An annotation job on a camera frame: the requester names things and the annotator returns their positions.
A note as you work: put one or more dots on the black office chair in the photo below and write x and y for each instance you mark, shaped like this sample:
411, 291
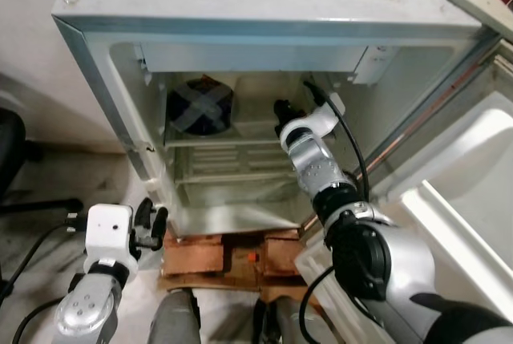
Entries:
12, 151

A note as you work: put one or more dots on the brown cardboard sheet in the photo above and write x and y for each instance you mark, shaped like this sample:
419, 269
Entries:
224, 282

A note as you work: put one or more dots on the red brick stack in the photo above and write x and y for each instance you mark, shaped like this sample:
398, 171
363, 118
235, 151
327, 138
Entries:
192, 254
282, 254

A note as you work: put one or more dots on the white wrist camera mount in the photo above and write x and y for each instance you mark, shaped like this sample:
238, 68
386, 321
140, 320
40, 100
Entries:
317, 123
108, 236

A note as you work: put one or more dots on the dark blue round container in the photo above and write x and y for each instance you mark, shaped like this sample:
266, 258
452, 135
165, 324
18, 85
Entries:
180, 115

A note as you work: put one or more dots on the grey right robot leg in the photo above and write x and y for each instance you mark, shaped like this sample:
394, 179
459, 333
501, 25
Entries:
288, 324

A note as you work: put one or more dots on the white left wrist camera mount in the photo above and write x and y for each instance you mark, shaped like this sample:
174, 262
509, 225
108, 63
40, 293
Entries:
108, 236

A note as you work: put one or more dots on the small orange object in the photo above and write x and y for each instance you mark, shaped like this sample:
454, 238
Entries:
251, 257

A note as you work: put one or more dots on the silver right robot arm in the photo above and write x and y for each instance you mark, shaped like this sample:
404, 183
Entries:
401, 264

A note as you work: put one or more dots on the grey left robot leg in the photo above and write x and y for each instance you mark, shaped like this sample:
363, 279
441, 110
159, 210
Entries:
175, 320

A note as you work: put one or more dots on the silver fridge door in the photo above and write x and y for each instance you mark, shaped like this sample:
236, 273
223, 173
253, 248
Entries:
465, 167

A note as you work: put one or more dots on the white freezer compartment flap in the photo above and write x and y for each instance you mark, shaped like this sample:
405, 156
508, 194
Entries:
256, 57

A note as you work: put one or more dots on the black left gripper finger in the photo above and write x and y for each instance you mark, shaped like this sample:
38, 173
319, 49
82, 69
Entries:
161, 222
144, 212

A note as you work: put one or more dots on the grey robot leg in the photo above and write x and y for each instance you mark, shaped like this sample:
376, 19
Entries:
175, 320
288, 324

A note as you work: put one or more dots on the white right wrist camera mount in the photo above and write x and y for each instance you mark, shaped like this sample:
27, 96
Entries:
317, 123

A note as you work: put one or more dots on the white fridge shelf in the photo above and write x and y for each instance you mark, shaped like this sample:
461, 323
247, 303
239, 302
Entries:
232, 169
224, 142

